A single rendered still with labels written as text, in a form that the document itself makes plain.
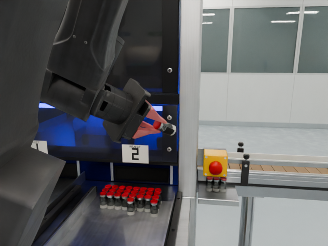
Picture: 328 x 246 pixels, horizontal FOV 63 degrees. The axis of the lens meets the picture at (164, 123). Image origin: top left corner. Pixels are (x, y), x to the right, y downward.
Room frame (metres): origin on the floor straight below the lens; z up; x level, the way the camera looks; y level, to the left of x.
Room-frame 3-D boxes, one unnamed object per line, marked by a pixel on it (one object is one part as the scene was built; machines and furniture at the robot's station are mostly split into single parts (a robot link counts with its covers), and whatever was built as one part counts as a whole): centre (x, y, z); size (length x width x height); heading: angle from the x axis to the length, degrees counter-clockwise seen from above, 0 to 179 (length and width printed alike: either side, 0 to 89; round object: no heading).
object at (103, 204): (0.71, 0.10, 0.90); 0.18 x 0.02 x 0.05; 81
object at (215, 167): (0.75, -0.15, 0.99); 0.04 x 0.04 x 0.04; 82
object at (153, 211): (0.67, 0.03, 0.90); 0.02 x 0.02 x 0.05
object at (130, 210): (0.68, 0.09, 0.90); 0.02 x 0.02 x 0.05
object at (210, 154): (0.79, -0.16, 0.99); 0.08 x 0.07 x 0.07; 172
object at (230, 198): (0.83, -0.18, 0.87); 0.14 x 0.13 x 0.02; 172
